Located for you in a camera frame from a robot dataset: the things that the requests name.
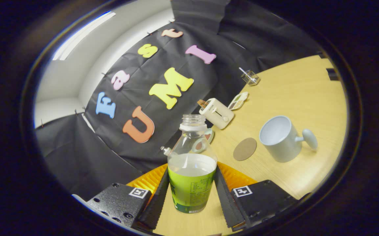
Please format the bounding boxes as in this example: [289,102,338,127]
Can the ceiling light panel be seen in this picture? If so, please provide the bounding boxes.
[52,11,116,61]

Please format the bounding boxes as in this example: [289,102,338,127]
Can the green label juice bottle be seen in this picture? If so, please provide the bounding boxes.
[167,114,218,214]

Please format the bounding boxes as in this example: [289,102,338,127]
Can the white divided dish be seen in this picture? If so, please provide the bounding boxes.
[228,91,249,110]

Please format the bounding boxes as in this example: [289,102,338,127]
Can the white toaster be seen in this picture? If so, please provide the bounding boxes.
[199,98,235,130]

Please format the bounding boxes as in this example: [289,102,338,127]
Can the round brown coaster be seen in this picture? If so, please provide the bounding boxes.
[233,137,258,161]

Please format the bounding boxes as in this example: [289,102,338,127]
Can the pale blue cup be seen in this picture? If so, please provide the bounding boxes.
[259,115,318,163]

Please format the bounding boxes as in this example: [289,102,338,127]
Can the clear glass container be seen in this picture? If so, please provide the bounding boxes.
[241,70,260,86]

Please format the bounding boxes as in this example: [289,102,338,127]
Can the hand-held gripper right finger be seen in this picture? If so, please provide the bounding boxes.
[214,161,311,231]

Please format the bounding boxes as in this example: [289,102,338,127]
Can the pale green plate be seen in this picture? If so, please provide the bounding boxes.
[191,128,214,154]

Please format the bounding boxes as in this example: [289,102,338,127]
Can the wooden table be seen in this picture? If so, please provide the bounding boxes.
[153,55,348,236]

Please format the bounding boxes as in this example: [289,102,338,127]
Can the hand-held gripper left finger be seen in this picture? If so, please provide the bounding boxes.
[86,163,170,230]

